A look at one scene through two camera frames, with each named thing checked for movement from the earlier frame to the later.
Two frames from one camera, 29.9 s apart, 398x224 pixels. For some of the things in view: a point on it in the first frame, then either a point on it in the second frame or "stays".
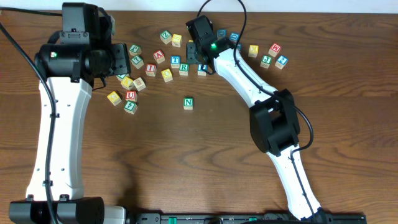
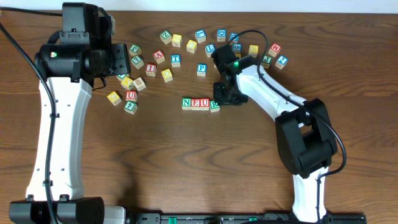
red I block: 150,69 stays
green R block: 184,69 to 214,106
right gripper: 192,53 to 227,96
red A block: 159,56 stays
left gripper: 122,58 stays
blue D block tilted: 234,37 stays
